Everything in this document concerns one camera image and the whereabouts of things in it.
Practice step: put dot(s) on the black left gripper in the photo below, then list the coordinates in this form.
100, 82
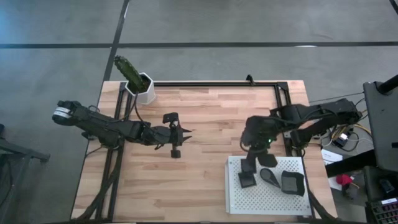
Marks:
169, 135

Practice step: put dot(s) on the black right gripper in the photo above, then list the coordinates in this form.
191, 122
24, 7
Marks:
267, 160

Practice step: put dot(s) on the black teardrop plate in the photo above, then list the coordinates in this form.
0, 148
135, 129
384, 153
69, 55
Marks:
268, 175

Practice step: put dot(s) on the black small square plate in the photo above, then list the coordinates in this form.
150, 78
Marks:
247, 181

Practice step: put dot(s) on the black box piece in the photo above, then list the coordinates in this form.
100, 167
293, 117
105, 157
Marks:
292, 183

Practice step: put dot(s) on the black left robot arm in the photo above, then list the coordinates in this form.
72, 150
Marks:
102, 123

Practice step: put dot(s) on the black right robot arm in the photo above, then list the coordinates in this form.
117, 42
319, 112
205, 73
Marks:
311, 113

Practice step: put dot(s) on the white perforated metal shelf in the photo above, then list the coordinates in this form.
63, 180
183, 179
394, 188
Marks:
248, 202

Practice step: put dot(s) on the white hexagonal plant pot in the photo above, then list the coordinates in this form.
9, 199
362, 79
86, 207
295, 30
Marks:
146, 96

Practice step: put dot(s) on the white paper sheet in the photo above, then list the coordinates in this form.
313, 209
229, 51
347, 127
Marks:
329, 155

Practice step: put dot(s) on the red round object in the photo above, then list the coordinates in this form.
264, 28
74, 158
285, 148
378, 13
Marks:
343, 179

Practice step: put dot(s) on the white power adapter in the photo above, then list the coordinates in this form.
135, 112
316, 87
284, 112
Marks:
343, 137

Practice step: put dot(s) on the green cactus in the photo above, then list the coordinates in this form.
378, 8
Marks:
129, 71

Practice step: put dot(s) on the black case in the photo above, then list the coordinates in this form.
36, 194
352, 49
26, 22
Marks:
376, 180

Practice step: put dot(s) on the grey metal cart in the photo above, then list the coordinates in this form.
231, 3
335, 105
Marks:
384, 130

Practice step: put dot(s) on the black metal stand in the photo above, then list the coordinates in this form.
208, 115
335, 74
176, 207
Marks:
18, 152

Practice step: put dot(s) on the black aluminium table frame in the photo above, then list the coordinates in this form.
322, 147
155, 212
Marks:
217, 84

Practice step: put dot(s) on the black frame clamp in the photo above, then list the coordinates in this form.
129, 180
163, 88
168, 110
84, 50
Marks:
249, 79

